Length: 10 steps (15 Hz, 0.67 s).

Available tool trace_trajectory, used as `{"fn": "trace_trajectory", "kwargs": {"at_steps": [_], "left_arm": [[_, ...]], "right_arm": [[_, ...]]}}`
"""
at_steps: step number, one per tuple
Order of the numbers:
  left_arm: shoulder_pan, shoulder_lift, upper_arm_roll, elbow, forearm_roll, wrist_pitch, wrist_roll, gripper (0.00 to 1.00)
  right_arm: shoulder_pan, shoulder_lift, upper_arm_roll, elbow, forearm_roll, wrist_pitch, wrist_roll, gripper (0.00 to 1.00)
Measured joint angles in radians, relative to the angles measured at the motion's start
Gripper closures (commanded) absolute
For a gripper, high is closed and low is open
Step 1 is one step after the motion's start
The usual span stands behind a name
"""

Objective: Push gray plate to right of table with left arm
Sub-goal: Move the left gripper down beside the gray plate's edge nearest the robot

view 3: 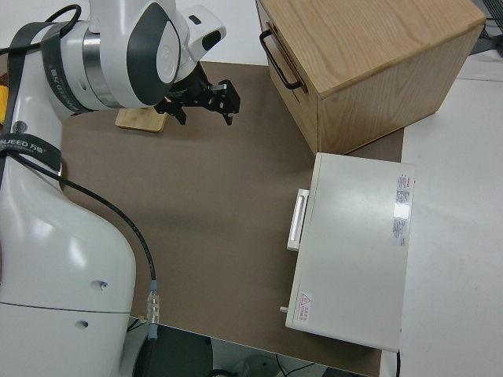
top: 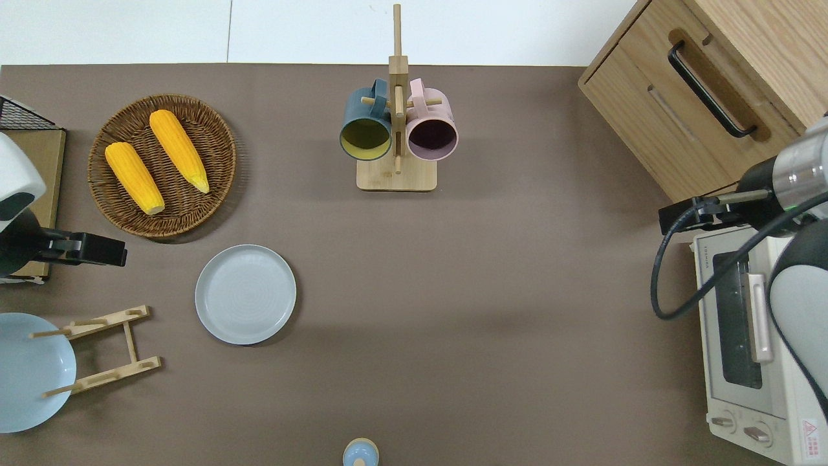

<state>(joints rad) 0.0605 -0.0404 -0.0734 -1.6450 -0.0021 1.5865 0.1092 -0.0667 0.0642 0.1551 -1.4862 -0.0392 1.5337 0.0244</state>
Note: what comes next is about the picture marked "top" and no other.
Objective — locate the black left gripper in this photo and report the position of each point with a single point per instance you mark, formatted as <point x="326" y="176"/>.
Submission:
<point x="65" y="252"/>

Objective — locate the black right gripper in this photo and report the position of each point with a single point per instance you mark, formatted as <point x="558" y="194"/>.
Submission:
<point x="731" y="213"/>

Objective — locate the gray round plate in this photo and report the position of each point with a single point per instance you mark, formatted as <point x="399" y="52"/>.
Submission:
<point x="246" y="294"/>

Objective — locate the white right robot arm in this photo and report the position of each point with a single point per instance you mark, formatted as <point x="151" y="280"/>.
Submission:
<point x="802" y="291"/>

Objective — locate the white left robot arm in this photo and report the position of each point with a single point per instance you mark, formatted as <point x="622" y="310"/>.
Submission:
<point x="16" y="168"/>

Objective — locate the light blue plate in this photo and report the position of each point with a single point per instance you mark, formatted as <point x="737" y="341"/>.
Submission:
<point x="26" y="375"/>

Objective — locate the blunt yellow corn cob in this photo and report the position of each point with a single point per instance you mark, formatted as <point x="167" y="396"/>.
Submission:
<point x="134" y="178"/>

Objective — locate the light wooden board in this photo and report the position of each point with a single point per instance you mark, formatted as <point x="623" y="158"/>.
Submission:
<point x="52" y="188"/>

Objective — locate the brown wicker basket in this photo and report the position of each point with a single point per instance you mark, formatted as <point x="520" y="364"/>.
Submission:
<point x="194" y="213"/>

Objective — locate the light wooden cabinet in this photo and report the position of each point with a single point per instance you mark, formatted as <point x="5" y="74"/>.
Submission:
<point x="647" y="116"/>

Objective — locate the bamboo dish rack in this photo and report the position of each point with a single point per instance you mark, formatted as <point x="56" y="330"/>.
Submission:
<point x="129" y="371"/>

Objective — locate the pointed yellow corn cob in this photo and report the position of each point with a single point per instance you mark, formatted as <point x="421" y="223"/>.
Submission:
<point x="178" y="149"/>

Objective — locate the white toaster oven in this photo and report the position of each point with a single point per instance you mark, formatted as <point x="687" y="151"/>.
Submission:
<point x="737" y="401"/>

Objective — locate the silver oven knob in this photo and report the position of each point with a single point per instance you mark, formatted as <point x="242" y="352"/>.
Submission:
<point x="753" y="432"/>
<point x="722" y="422"/>

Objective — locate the large brown table mat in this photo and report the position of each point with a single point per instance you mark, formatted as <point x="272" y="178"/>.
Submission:
<point x="453" y="323"/>

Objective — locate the pink mug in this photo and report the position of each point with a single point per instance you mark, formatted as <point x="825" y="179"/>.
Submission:
<point x="433" y="110"/>

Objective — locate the bamboo mug tree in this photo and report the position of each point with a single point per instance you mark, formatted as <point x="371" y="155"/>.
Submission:
<point x="396" y="178"/>

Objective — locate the dark teal mug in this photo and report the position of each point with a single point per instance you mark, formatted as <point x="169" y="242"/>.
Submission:
<point x="359" y="107"/>

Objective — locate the blue dome with wooden base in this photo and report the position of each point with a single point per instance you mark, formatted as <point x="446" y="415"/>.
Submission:
<point x="360" y="453"/>

